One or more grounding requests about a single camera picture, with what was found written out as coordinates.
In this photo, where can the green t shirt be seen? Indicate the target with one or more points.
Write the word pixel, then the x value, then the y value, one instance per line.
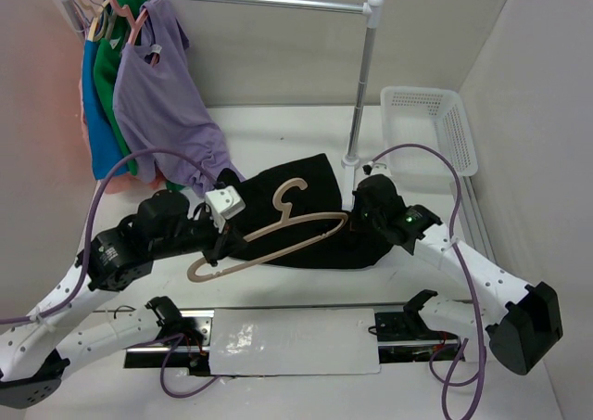
pixel 105 79

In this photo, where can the pink hanger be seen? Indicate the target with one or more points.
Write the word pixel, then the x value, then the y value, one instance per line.
pixel 132 25

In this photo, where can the silver clothes rack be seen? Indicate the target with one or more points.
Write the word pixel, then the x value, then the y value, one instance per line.
pixel 371 10

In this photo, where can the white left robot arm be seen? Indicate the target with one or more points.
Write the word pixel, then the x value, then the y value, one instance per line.
pixel 48 345

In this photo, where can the white base cover plate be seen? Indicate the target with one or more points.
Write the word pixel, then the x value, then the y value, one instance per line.
pixel 293 342

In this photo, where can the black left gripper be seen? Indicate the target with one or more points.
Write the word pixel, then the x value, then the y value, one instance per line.
pixel 220 240

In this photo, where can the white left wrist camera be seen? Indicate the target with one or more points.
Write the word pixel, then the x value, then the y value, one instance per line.
pixel 224 204

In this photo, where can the purple t shirt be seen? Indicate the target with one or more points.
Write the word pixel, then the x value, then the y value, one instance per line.
pixel 157 104

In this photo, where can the white plastic basket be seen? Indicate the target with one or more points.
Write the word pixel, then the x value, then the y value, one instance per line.
pixel 430 117

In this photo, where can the blue t shirt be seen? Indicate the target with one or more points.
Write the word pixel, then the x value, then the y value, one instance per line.
pixel 102 142

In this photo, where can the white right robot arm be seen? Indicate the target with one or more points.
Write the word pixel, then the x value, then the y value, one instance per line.
pixel 522 321

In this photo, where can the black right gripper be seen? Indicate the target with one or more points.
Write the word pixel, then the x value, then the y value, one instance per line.
pixel 359 201

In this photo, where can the beige hanger on rack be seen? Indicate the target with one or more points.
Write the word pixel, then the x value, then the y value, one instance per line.
pixel 98 19

